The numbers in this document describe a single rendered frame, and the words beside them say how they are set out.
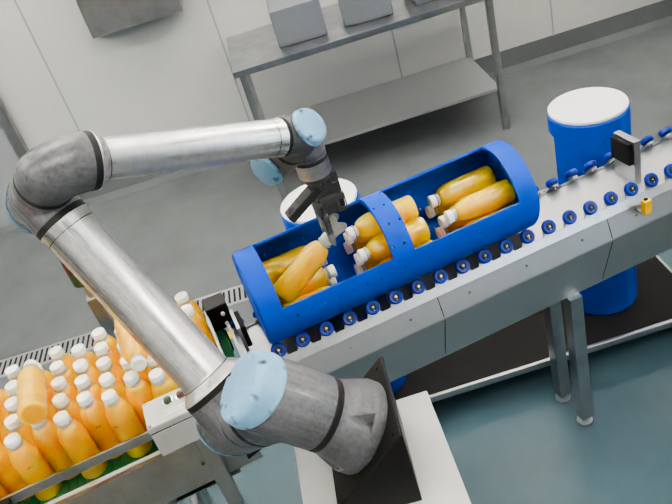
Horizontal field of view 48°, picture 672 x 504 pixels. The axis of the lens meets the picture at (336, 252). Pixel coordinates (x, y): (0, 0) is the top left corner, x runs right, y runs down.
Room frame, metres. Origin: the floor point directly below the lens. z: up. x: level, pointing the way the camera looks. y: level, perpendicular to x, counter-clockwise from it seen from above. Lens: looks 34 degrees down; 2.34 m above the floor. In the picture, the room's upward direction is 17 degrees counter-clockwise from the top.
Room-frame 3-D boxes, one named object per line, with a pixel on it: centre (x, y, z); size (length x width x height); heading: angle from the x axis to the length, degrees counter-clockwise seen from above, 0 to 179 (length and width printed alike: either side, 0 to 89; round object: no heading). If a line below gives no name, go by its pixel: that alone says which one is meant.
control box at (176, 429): (1.44, 0.48, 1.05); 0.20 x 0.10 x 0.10; 101
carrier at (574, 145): (2.38, -1.02, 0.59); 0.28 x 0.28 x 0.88
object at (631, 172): (2.02, -0.97, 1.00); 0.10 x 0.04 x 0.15; 11
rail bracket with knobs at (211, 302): (1.95, 0.41, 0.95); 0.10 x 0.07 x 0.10; 11
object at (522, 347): (2.37, -0.59, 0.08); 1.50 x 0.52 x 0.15; 90
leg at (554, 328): (2.04, -0.68, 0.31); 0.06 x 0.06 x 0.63; 11
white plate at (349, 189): (2.31, 0.00, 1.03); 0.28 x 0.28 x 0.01
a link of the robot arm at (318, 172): (1.77, -0.01, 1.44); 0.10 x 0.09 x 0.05; 11
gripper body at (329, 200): (1.77, -0.02, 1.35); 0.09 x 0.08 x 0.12; 101
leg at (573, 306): (1.90, -0.71, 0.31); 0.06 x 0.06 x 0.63; 11
